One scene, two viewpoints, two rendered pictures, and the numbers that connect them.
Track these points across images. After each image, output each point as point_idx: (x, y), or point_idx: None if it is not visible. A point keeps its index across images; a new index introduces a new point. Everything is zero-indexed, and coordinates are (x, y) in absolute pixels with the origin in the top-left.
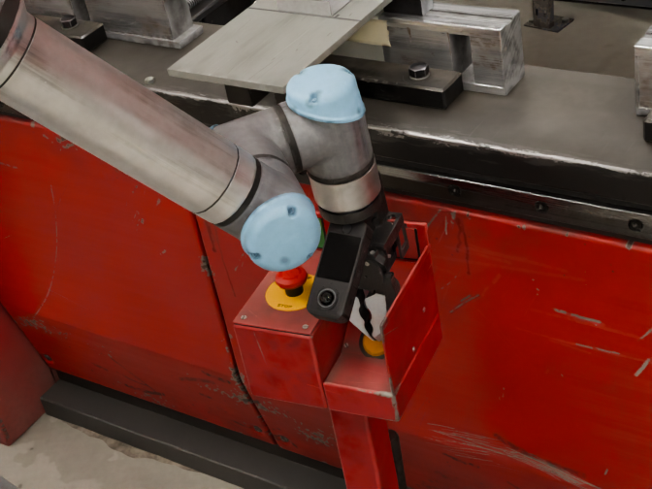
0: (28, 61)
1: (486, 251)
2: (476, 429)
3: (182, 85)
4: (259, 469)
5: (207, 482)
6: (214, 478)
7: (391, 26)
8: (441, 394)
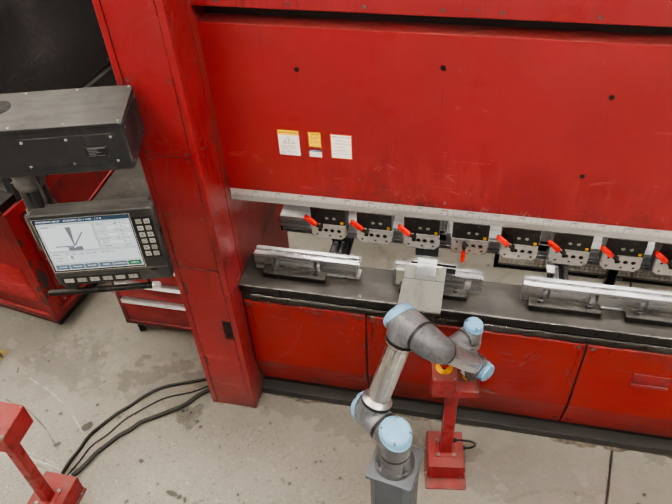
0: (456, 355)
1: None
2: None
3: (372, 297)
4: None
5: (341, 407)
6: (343, 405)
7: (445, 277)
8: None
